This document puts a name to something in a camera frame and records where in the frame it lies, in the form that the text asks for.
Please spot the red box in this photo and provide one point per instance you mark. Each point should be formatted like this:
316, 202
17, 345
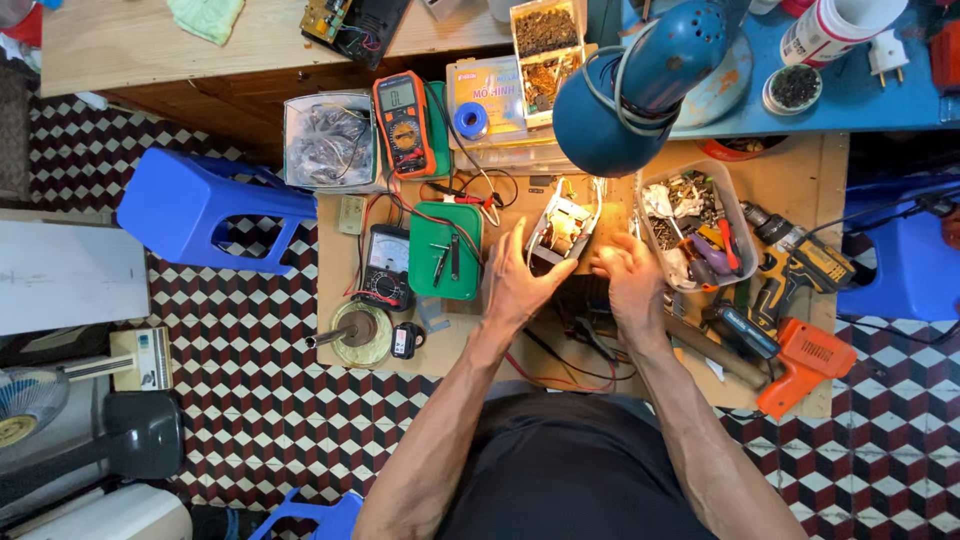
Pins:
946, 46

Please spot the blue plastic stool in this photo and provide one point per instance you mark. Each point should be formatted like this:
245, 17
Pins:
315, 517
900, 255
180, 202

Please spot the white plug adapter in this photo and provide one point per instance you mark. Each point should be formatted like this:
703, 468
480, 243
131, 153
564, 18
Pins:
889, 52

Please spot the person's black shirt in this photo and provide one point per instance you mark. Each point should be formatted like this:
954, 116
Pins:
570, 465

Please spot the black analog multimeter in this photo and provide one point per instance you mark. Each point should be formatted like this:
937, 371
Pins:
386, 266

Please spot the grey electric fan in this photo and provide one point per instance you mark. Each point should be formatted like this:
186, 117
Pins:
112, 442

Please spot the blue table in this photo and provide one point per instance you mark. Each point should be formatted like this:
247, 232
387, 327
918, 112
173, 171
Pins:
862, 105

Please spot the white electrical device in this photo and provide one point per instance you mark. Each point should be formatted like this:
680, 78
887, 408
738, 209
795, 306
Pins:
564, 225

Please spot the glass dish with metal stand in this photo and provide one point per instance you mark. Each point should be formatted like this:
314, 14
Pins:
356, 334

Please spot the black pliers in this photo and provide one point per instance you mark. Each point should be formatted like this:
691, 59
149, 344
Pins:
592, 337

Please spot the white appliance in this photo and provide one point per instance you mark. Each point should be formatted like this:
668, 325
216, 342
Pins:
105, 517

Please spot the small black tester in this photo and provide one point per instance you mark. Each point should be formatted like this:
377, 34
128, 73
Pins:
405, 341

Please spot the clear plastic organiser box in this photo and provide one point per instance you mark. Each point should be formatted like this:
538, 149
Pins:
517, 157

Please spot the black case with circuit board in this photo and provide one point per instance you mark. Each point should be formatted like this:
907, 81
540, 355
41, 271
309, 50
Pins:
356, 26

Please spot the white tube with red print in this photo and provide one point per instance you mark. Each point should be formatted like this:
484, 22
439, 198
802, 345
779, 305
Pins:
832, 26

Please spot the wooden desk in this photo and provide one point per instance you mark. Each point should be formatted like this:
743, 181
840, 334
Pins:
225, 67

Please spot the white board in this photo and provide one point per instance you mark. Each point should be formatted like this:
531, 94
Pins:
67, 277

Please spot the compartment box of screws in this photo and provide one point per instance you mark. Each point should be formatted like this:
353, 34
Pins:
546, 45

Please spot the clear container of black parts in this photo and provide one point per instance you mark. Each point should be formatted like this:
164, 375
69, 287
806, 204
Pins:
330, 142

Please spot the person's right fingers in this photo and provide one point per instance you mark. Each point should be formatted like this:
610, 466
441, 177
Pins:
619, 259

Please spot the green cloth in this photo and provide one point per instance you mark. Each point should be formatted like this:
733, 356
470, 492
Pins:
206, 19

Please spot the clear bin of tools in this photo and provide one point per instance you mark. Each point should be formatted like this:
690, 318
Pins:
694, 225

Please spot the orange bowl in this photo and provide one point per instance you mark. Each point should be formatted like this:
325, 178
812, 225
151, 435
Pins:
720, 148

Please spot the black tweezers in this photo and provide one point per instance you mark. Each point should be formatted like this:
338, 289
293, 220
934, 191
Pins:
440, 264

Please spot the clear box with yellow label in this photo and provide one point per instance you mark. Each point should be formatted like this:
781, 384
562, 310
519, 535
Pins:
495, 94

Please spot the person's right hand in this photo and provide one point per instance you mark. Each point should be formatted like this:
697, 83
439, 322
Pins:
637, 300

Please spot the blue desk lamp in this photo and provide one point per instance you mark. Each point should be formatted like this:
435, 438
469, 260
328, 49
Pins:
637, 82

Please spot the round tin of screws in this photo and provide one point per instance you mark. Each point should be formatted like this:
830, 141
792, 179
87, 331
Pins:
793, 88

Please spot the green plastic case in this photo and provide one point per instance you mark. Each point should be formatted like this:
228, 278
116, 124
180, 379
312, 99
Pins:
441, 127

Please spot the orange digital multimeter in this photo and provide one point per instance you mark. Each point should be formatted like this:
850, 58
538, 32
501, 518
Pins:
403, 124

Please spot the person's left hand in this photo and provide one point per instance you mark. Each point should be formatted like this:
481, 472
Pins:
514, 289

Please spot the green plastic tray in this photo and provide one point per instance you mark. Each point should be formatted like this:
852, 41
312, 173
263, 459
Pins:
469, 225

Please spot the white hand brush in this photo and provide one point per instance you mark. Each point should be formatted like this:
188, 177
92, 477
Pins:
142, 358

